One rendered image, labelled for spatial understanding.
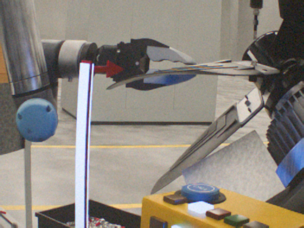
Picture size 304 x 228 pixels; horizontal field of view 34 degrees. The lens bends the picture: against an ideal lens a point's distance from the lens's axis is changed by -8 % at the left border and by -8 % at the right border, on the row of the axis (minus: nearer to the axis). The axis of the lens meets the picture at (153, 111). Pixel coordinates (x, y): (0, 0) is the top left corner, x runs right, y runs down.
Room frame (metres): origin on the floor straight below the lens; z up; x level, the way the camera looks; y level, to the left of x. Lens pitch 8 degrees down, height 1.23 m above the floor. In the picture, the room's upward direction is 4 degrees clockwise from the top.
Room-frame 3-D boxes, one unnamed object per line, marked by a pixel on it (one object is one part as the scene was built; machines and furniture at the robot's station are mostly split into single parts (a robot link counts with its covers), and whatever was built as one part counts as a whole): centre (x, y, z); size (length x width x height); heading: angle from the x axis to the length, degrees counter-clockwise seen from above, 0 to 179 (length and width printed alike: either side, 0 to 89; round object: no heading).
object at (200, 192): (0.52, -0.05, 1.08); 0.04 x 0.04 x 0.02
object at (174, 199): (0.50, -0.03, 1.08); 0.02 x 0.02 x 0.01; 39
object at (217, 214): (0.45, -0.07, 1.08); 0.02 x 0.02 x 0.01; 39
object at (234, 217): (0.44, -0.08, 1.08); 0.02 x 0.02 x 0.01; 39
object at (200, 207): (0.47, -0.05, 1.08); 0.02 x 0.02 x 0.01; 39
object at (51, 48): (1.02, 0.23, 1.17); 0.11 x 0.08 x 0.09; 76
